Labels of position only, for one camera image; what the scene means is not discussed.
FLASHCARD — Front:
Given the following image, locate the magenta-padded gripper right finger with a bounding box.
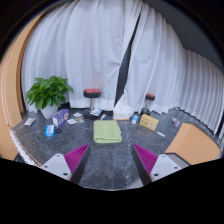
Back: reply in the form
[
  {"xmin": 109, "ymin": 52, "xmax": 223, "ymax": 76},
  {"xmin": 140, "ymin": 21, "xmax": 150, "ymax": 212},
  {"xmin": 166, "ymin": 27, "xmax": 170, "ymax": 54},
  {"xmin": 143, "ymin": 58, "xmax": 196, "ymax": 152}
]
[{"xmin": 130, "ymin": 143, "xmax": 191, "ymax": 187}]

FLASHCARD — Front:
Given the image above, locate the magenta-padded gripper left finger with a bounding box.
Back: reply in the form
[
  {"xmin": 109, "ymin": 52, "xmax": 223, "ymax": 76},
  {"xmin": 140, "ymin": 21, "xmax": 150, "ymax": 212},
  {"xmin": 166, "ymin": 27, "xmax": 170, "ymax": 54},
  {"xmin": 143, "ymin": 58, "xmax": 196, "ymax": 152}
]
[{"xmin": 39, "ymin": 143, "xmax": 92, "ymax": 185}]

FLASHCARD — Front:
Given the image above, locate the green towel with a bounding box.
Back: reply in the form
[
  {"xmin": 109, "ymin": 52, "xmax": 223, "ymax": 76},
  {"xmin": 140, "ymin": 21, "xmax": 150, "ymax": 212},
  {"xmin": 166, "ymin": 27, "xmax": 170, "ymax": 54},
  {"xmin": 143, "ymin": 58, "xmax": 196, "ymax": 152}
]
[{"xmin": 92, "ymin": 119, "xmax": 123, "ymax": 145}]

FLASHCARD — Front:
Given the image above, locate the blue and white box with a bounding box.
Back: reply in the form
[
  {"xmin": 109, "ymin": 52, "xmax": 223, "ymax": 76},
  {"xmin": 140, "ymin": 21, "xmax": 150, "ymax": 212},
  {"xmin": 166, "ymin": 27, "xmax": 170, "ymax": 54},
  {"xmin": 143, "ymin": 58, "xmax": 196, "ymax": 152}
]
[{"xmin": 44, "ymin": 124, "xmax": 56, "ymax": 138}]

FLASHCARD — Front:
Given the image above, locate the yellow box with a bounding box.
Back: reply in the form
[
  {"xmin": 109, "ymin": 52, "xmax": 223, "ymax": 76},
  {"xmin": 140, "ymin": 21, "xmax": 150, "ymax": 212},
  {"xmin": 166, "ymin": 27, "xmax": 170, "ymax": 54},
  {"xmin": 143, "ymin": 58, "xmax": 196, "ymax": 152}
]
[{"xmin": 138, "ymin": 113, "xmax": 160, "ymax": 132}]

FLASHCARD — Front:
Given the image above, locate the purple box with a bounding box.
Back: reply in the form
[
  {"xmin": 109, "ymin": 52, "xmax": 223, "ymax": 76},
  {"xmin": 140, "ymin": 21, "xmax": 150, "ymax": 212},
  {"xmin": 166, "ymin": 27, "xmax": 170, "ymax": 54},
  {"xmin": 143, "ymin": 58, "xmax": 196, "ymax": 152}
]
[{"xmin": 51, "ymin": 108, "xmax": 70, "ymax": 129}]

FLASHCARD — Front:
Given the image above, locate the small blue white box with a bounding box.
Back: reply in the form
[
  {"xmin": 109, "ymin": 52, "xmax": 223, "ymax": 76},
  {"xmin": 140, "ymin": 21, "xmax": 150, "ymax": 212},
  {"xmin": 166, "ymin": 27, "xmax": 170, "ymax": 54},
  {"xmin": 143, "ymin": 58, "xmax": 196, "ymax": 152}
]
[{"xmin": 130, "ymin": 113, "xmax": 140, "ymax": 126}]

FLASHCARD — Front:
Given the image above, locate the small purple packet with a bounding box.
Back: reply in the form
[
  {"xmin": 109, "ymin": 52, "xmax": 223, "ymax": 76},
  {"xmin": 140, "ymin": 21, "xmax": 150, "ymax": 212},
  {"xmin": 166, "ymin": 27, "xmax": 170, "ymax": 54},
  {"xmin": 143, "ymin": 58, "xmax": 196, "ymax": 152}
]
[{"xmin": 171, "ymin": 116, "xmax": 182, "ymax": 128}]

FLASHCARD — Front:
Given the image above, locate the white plant pot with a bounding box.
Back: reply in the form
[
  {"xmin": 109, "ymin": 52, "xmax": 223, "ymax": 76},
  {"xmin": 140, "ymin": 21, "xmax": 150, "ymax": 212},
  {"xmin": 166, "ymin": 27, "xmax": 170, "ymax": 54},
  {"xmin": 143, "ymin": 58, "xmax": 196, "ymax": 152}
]
[{"xmin": 40, "ymin": 103, "xmax": 60, "ymax": 120}]

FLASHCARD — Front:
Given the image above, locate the stack of white booklets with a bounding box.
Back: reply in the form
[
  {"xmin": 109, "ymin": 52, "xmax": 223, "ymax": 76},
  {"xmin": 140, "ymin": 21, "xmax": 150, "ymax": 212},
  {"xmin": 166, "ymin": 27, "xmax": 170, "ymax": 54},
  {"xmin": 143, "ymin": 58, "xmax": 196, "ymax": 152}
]
[{"xmin": 89, "ymin": 107, "xmax": 103, "ymax": 117}]

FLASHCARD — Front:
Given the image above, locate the white and orange box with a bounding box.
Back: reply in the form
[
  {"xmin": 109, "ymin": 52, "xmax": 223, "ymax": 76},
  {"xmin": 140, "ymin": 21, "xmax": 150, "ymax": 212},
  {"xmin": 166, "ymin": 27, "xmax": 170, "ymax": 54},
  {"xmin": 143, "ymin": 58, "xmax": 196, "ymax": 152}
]
[{"xmin": 112, "ymin": 109, "xmax": 134, "ymax": 121}]

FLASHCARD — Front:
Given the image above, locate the white flat packet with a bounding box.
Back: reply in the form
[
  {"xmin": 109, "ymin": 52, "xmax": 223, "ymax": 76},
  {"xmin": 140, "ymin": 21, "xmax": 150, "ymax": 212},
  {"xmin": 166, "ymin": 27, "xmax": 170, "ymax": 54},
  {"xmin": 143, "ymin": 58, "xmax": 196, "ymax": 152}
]
[{"xmin": 23, "ymin": 117, "xmax": 37, "ymax": 127}]

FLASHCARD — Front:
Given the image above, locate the green leafy plant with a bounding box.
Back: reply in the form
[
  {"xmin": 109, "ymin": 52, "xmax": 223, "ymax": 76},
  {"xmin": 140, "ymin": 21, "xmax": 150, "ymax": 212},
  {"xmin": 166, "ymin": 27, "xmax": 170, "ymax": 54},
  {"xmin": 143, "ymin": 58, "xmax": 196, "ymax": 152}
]
[{"xmin": 25, "ymin": 75, "xmax": 74, "ymax": 111}]

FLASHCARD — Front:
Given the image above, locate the white curtain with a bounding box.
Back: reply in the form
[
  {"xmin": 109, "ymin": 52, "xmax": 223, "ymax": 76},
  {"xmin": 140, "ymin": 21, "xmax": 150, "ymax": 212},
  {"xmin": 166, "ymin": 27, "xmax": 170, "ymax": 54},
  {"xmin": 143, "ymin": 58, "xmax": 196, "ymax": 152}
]
[
  {"xmin": 114, "ymin": 0, "xmax": 224, "ymax": 135},
  {"xmin": 20, "ymin": 0, "xmax": 143, "ymax": 113}
]

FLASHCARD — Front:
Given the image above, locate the black stool with chrome post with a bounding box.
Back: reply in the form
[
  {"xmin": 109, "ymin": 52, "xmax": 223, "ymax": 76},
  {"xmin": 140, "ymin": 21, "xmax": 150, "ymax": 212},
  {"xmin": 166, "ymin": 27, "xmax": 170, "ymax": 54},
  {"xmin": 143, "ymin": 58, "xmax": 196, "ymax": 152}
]
[
  {"xmin": 82, "ymin": 88, "xmax": 102, "ymax": 120},
  {"xmin": 139, "ymin": 92, "xmax": 156, "ymax": 116}
]

